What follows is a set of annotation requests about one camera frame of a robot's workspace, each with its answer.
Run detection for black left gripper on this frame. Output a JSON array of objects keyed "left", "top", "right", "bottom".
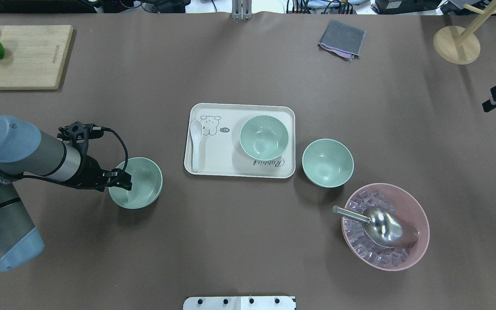
[{"left": 57, "top": 122, "right": 132, "bottom": 192}]

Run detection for green bowl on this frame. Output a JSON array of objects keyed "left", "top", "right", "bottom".
[
  {"left": 108, "top": 157, "right": 163, "bottom": 209},
  {"left": 239, "top": 115, "right": 289, "bottom": 161},
  {"left": 302, "top": 139, "right": 354, "bottom": 188}
]

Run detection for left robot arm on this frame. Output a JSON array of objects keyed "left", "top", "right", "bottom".
[{"left": 0, "top": 115, "right": 132, "bottom": 272}]

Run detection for wooden stand with round base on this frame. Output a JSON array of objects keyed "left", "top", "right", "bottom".
[{"left": 433, "top": 0, "right": 496, "bottom": 65}]

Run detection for white ceramic spoon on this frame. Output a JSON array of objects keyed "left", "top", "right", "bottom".
[{"left": 189, "top": 120, "right": 203, "bottom": 172}]

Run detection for cream rabbit tray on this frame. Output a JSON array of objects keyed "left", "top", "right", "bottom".
[{"left": 183, "top": 103, "right": 297, "bottom": 179}]

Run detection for green bowl on tray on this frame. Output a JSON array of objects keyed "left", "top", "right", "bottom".
[{"left": 239, "top": 115, "right": 289, "bottom": 161}]

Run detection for bamboo cutting board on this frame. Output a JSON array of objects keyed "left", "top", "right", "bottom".
[{"left": 0, "top": 25, "right": 73, "bottom": 90}]

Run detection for grey folded cloth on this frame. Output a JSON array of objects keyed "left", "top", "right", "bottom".
[{"left": 317, "top": 20, "right": 366, "bottom": 61}]

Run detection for metal ice scoop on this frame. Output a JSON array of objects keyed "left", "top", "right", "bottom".
[{"left": 332, "top": 205, "right": 419, "bottom": 248}]

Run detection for clear ice cubes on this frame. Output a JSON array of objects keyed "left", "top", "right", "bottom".
[{"left": 343, "top": 190, "right": 411, "bottom": 269}]

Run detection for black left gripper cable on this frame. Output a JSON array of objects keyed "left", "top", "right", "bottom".
[{"left": 89, "top": 125, "right": 129, "bottom": 173}]

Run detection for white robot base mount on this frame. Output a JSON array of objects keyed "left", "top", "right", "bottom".
[{"left": 183, "top": 295, "right": 297, "bottom": 310}]

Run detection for metal bracket at table edge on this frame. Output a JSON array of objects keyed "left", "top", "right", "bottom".
[{"left": 232, "top": 0, "right": 253, "bottom": 20}]

